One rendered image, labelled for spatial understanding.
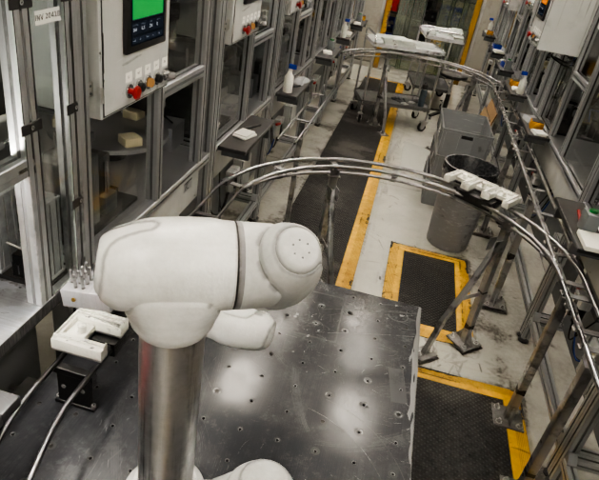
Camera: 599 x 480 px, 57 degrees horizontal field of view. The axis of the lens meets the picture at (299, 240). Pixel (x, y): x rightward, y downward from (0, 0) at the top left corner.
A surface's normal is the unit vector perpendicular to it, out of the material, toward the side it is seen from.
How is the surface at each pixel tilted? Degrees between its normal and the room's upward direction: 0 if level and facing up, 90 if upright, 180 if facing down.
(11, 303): 0
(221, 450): 0
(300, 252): 42
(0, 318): 0
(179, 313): 95
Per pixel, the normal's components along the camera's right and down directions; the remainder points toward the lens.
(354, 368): 0.15, -0.85
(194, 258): 0.25, -0.17
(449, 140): -0.20, 0.49
